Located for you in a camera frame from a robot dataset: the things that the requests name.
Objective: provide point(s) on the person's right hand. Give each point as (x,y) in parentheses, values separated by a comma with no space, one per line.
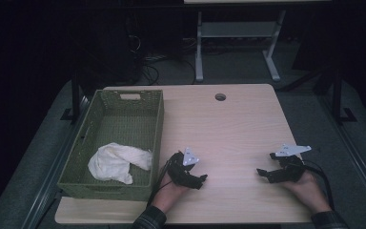
(309,192)

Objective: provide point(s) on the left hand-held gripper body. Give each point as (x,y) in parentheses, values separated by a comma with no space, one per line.
(179,171)

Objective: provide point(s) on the white cloth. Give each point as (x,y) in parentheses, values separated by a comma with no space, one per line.
(111,162)

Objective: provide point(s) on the white metal desk frame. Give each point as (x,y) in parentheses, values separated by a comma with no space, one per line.
(235,29)

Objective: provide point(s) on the green woven basket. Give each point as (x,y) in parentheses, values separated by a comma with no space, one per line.
(125,127)

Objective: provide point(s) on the person's left hand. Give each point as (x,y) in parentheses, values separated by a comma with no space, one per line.
(168,195)

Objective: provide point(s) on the black metal stand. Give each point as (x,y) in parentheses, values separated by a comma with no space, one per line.
(75,95)
(337,95)

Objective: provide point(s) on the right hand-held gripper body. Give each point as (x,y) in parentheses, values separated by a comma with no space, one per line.
(290,170)

